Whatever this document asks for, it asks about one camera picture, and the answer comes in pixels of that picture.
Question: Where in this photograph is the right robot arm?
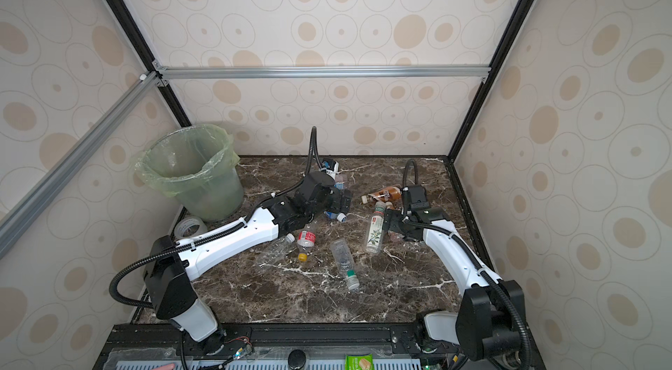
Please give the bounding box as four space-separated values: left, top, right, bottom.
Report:
383 184 533 369

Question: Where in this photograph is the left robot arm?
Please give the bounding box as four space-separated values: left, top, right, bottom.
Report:
143 172 353 342

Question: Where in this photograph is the grey mesh waste bin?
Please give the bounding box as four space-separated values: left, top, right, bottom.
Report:
135 124 244 222

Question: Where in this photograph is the green plastic bin liner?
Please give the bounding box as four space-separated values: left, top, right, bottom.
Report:
135 123 240 198

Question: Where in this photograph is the clear Pocari bottle blue label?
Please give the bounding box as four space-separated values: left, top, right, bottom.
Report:
325 212 347 223

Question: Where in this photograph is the clear bottle green label grey cap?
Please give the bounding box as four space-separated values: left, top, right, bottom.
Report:
365 201 387 254

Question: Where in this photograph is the clear bottle red label yellow cap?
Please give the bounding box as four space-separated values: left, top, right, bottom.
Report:
297 226 316 263

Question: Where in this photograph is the clear bottle green neck band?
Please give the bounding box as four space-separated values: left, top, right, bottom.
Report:
330 239 360 291

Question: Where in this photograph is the crushed clear bottle white cap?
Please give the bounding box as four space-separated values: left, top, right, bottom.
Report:
255 233 295 272

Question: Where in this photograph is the green snack packet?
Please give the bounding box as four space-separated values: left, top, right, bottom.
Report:
344 354 375 370

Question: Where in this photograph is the black round knob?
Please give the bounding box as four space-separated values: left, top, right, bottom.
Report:
287 349 307 370

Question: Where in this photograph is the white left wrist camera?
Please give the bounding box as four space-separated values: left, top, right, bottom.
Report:
320 158 340 175

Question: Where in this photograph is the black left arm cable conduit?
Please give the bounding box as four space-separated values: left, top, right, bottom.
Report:
108 126 324 309

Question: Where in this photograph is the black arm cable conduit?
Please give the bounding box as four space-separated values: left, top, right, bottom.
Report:
108 126 324 309
401 159 533 370

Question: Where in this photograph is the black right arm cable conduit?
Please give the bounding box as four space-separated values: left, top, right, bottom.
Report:
401 159 533 370

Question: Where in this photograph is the aluminium frame rail back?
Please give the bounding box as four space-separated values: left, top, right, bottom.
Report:
159 65 490 79

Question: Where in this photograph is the aluminium frame rail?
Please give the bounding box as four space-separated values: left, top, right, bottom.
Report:
1 72 159 256
159 65 490 79

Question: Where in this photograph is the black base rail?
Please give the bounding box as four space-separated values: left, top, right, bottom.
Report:
91 321 547 370

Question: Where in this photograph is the aluminium frame rail left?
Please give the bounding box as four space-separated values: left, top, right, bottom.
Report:
1 72 159 256

